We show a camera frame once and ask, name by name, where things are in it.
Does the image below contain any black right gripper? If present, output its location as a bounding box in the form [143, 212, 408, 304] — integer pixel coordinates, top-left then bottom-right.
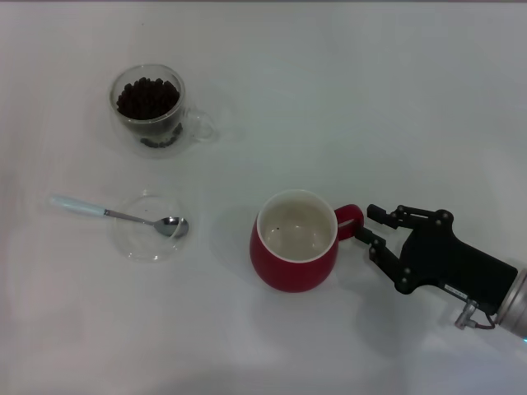
[354, 203, 520, 316]

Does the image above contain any red ceramic mug white inside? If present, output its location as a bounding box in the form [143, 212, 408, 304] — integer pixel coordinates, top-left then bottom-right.
[249, 188, 366, 295]

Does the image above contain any light blue handled metal spoon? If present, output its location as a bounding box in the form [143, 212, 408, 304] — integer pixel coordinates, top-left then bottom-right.
[49, 193, 190, 239]

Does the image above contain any coffee beans pile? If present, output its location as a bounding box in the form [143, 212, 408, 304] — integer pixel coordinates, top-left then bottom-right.
[115, 76, 181, 121]

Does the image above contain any double-walled glass mug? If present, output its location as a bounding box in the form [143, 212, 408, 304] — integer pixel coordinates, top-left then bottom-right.
[108, 63, 218, 160]

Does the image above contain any clear glass saucer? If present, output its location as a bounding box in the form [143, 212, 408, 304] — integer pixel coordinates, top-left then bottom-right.
[107, 189, 188, 264]

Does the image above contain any right wrist cable with plug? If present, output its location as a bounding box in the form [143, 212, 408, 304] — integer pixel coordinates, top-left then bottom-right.
[454, 299, 498, 331]

